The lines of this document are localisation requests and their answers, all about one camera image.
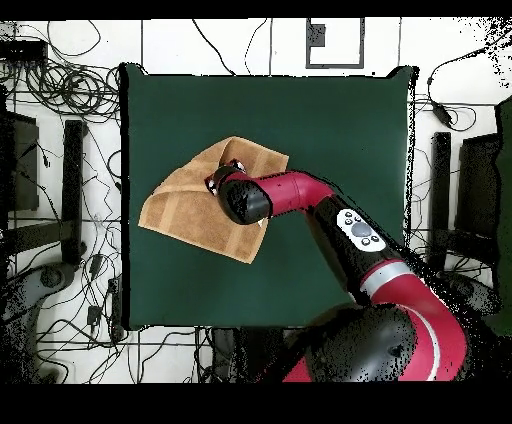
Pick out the grey square floor hatch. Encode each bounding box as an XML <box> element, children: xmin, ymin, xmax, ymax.
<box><xmin>305</xmin><ymin>17</ymin><xmax>366</xmax><ymax>70</ymax></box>

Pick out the flat black device box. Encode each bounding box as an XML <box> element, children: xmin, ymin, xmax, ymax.
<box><xmin>0</xmin><ymin>39</ymin><xmax>49</xmax><ymax>65</ymax></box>

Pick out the tan terry towel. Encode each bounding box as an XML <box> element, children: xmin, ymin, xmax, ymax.
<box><xmin>137</xmin><ymin>135</ymin><xmax>290</xmax><ymax>265</ymax></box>

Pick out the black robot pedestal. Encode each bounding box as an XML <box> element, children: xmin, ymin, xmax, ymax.
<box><xmin>211</xmin><ymin>326</ymin><xmax>297</xmax><ymax>383</ymax></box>

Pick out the grey black office chair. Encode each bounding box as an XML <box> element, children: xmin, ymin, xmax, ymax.
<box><xmin>0</xmin><ymin>261</ymin><xmax>77</xmax><ymax>383</ymax></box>

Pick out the black equipment box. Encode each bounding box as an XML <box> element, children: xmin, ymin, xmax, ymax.
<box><xmin>455</xmin><ymin>133</ymin><xmax>501</xmax><ymax>241</ymax></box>
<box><xmin>0</xmin><ymin>111</ymin><xmax>41</xmax><ymax>213</ymax></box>

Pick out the dark green table cloth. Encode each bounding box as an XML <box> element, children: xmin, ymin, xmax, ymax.
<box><xmin>119</xmin><ymin>62</ymin><xmax>419</xmax><ymax>332</ymax></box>
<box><xmin>494</xmin><ymin>95</ymin><xmax>512</xmax><ymax>333</ymax></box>

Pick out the tangle of black cables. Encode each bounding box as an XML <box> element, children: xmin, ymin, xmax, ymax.
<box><xmin>23</xmin><ymin>19</ymin><xmax>121</xmax><ymax>121</ymax></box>

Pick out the black power strip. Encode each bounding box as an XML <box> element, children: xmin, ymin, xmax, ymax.
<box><xmin>106</xmin><ymin>277</ymin><xmax>126</xmax><ymax>341</ymax></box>

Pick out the black table frame bar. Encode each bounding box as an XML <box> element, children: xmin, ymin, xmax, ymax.
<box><xmin>3</xmin><ymin>119</ymin><xmax>88</xmax><ymax>267</ymax></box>
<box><xmin>431</xmin><ymin>131</ymin><xmax>452</xmax><ymax>235</ymax></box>

